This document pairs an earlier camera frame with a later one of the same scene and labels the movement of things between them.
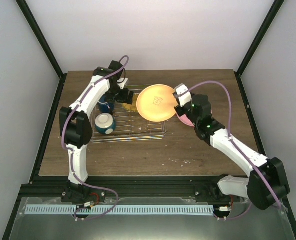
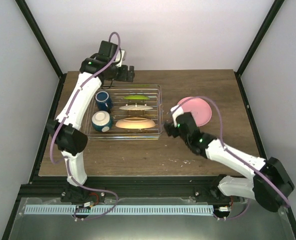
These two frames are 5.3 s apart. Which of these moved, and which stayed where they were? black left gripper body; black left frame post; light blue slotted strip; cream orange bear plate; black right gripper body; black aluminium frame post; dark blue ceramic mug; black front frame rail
Moved: black left gripper body; black right gripper body; cream orange bear plate
Stayed: dark blue ceramic mug; black aluminium frame post; black left frame post; light blue slotted strip; black front frame rail
